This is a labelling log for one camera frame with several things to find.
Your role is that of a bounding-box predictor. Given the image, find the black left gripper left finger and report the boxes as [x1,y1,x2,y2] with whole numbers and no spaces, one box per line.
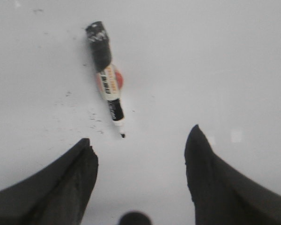
[0,138,98,225]

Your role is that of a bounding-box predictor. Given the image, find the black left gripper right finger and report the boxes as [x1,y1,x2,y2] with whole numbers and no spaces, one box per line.
[185,125,281,225]

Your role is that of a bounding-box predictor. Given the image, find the black white whiteboard marker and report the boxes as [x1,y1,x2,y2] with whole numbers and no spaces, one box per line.
[85,21,126,138]

